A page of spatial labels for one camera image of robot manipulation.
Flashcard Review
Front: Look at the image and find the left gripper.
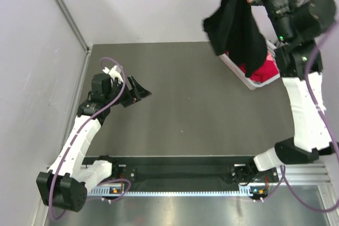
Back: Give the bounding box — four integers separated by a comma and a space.
105, 75, 151, 107

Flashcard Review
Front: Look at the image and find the black t shirt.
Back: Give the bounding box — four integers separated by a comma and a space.
203, 0, 267, 78

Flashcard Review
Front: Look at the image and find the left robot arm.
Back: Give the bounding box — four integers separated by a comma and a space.
36, 71, 151, 212

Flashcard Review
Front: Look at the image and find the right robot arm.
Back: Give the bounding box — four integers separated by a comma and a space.
247, 0, 337, 182

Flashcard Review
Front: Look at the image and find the white plastic basket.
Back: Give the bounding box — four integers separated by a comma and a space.
219, 40, 280, 90

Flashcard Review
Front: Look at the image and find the pink t shirt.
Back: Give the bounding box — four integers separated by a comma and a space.
266, 53, 274, 61

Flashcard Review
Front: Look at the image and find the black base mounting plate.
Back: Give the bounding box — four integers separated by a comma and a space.
82, 156, 279, 191

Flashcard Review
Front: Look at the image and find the red t shirt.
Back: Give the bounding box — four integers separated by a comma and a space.
238, 60, 279, 83

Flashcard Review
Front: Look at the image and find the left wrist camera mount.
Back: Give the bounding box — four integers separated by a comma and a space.
102, 65, 124, 84

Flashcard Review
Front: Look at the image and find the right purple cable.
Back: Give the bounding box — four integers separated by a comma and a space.
261, 21, 339, 213

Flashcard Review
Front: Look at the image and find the left aluminium frame post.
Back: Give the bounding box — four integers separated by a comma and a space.
54, 0, 90, 53

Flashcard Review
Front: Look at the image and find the slotted cable duct rail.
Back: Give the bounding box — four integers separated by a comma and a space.
87, 184, 268, 197

